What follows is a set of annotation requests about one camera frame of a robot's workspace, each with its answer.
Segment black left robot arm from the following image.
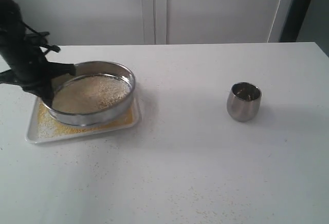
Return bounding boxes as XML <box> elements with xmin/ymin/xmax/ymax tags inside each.
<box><xmin>1</xmin><ymin>0</ymin><xmax>76</xmax><ymax>106</ymax></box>

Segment yellow millet grains pile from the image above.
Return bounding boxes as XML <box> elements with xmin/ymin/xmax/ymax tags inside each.
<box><xmin>36</xmin><ymin>102</ymin><xmax>139</xmax><ymax>139</ymax></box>

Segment dark vertical post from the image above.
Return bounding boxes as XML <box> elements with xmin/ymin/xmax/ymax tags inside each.
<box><xmin>279</xmin><ymin>0</ymin><xmax>311</xmax><ymax>43</ymax></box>

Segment white cabinet doors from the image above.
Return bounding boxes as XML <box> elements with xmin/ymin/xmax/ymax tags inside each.
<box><xmin>14</xmin><ymin>0</ymin><xmax>291</xmax><ymax>45</ymax></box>

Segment stainless steel cup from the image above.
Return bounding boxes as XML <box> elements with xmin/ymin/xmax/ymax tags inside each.
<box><xmin>226</xmin><ymin>82</ymin><xmax>262</xmax><ymax>122</ymax></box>

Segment white plastic tray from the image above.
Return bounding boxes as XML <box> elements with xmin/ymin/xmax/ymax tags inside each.
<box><xmin>25</xmin><ymin>92</ymin><xmax>142</xmax><ymax>145</ymax></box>

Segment round stainless steel sieve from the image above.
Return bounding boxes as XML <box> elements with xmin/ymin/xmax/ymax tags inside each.
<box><xmin>44</xmin><ymin>61</ymin><xmax>136</xmax><ymax>128</ymax></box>

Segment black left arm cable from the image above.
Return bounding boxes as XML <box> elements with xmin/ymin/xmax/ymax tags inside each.
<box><xmin>19</xmin><ymin>20</ymin><xmax>49</xmax><ymax>45</ymax></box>

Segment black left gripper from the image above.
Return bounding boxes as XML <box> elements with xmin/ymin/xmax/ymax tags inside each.
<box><xmin>1</xmin><ymin>31</ymin><xmax>76</xmax><ymax>105</ymax></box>

